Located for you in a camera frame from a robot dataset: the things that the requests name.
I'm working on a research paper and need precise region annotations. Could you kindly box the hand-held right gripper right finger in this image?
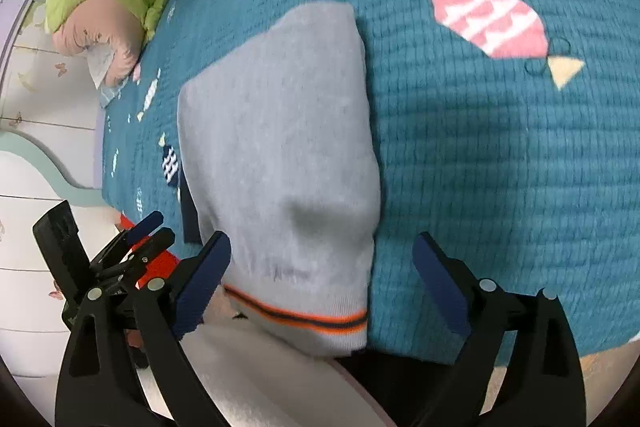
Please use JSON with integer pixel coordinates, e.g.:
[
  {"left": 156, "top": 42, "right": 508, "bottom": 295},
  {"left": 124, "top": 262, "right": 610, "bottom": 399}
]
[{"left": 411, "top": 231, "right": 586, "bottom": 427}]

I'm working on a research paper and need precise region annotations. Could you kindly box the white cloth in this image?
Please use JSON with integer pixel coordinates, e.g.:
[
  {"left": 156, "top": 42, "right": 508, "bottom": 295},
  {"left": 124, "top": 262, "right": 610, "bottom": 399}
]
[{"left": 89, "top": 47, "right": 123, "bottom": 108}]

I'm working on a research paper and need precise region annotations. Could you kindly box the teal printed bed blanket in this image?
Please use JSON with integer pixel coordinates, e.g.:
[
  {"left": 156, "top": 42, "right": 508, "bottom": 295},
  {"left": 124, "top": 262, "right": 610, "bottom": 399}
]
[{"left": 100, "top": 0, "right": 640, "bottom": 368}]

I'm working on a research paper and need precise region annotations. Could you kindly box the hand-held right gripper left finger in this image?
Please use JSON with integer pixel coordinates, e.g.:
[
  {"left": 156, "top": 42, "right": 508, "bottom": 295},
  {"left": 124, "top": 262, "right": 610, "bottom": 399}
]
[{"left": 55, "top": 231, "right": 233, "bottom": 427}]

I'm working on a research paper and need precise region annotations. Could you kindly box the red cloth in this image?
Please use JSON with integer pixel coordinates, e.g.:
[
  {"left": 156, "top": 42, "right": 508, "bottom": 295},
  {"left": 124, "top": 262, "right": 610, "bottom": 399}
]
[{"left": 119, "top": 214, "right": 181, "bottom": 290}]

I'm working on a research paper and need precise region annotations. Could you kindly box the white and lavender bed frame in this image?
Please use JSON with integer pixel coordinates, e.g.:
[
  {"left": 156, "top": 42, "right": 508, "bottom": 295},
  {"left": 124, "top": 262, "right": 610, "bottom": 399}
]
[{"left": 0, "top": 0, "right": 138, "bottom": 208}]

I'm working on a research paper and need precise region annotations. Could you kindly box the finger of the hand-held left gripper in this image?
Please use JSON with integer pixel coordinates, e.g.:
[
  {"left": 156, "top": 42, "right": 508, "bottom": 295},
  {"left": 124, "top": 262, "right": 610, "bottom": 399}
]
[
  {"left": 91, "top": 211, "right": 165, "bottom": 269},
  {"left": 99, "top": 228, "right": 177, "bottom": 294}
]

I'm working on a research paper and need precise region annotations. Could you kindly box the grey and navy jacket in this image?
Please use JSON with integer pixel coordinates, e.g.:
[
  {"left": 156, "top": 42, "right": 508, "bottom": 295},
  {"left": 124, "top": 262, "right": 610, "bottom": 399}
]
[{"left": 177, "top": 2, "right": 383, "bottom": 355}]

